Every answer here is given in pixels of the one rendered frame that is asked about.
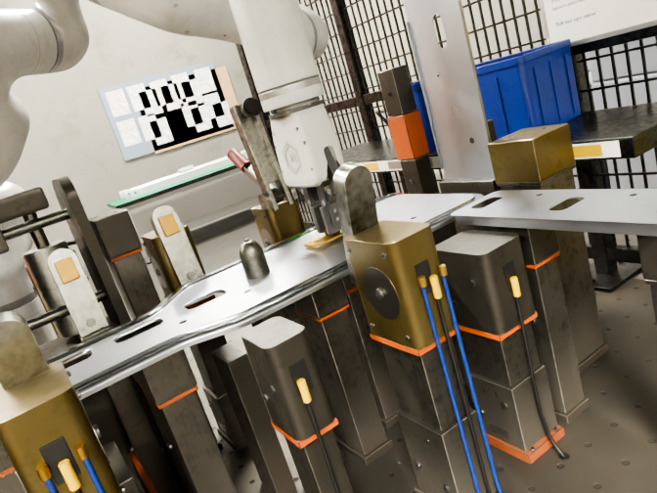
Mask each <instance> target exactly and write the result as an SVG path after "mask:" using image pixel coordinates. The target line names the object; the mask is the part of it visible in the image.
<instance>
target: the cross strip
mask: <svg viewBox="0 0 657 493"><path fill-rule="evenodd" d="M491 198H501V199H500V200H498V201H496V202H493V203H491V204H489V205H487V206H485V207H482V208H472V207H474V206H476V205H477V204H479V203H481V202H484V201H486V200H488V199H491ZM569 199H583V200H581V201H580V202H577V203H575V204H574V205H572V206H570V207H568V208H566V209H563V210H550V209H551V208H553V207H555V206H556V205H558V204H560V203H562V202H564V201H566V200H569ZM451 216H455V217H456V221H457V224H461V225H478V226H494V227H509V228H526V229H542V230H558V231H574V232H590V233H606V234H622V235H639V236H654V237H657V189H574V190H501V191H496V192H494V193H491V194H489V195H487V196H485V197H483V198H481V199H479V200H477V201H475V202H472V203H470V204H468V205H466V206H464V207H462V208H460V209H458V210H456V211H454V212H452V213H451Z"/></svg>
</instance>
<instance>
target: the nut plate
mask: <svg viewBox="0 0 657 493"><path fill-rule="evenodd" d="M324 231H325V233H324V234H323V235H321V236H319V237H317V238H315V239H313V240H310V241H308V242H306V243H304V245H305V246H306V247H320V246H322V245H324V244H326V243H328V242H331V241H333V240H335V239H337V238H339V237H341V236H342V231H341V230H340V231H338V232H335V233H333V234H328V233H327V230H326V229H325V230H324Z"/></svg>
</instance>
